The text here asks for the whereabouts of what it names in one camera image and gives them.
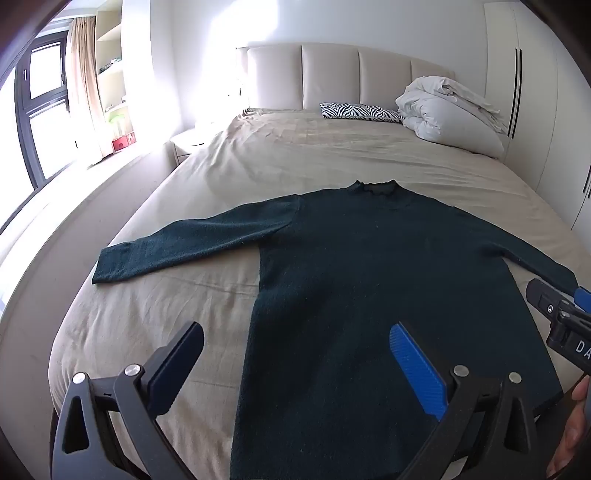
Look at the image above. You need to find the person's right hand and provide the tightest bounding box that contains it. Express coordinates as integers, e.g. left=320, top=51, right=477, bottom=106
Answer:
left=554, top=376, right=591, bottom=480

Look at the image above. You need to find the white nightstand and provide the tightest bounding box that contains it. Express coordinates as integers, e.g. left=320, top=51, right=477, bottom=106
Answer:
left=170, top=128, right=222, bottom=164

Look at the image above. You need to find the beige curtain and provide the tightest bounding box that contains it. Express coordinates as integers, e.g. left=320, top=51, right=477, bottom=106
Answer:
left=66, top=18, right=109, bottom=164

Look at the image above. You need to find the white wall shelf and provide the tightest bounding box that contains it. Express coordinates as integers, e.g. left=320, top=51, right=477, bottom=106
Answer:
left=95, top=0, right=139, bottom=158

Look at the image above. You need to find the white wardrobe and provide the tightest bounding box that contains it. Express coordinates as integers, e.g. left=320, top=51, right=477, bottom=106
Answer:
left=482, top=0, right=591, bottom=232

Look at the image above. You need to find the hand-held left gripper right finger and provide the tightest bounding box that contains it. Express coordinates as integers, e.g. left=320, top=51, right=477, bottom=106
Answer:
left=390, top=322, right=539, bottom=480

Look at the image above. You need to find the dark green knit sweater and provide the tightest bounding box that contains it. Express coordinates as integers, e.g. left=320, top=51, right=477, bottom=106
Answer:
left=91, top=179, right=579, bottom=480

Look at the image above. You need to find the white folded duvet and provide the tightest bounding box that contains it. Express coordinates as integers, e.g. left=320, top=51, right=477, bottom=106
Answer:
left=396, top=76, right=506, bottom=160

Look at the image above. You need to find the bed with beige sheet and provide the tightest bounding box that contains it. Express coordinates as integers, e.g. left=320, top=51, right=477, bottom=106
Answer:
left=46, top=108, right=583, bottom=480

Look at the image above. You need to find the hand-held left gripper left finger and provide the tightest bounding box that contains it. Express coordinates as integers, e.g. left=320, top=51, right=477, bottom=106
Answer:
left=50, top=322, right=204, bottom=480

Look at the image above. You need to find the zebra print pillow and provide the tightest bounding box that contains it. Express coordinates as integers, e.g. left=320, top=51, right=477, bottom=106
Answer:
left=320, top=102, right=404, bottom=124

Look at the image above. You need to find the cream padded headboard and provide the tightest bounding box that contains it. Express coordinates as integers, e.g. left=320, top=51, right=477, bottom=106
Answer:
left=235, top=44, right=458, bottom=112

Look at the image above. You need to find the dark framed window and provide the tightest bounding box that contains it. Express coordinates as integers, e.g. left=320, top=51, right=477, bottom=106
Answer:
left=14, top=39, right=77, bottom=190

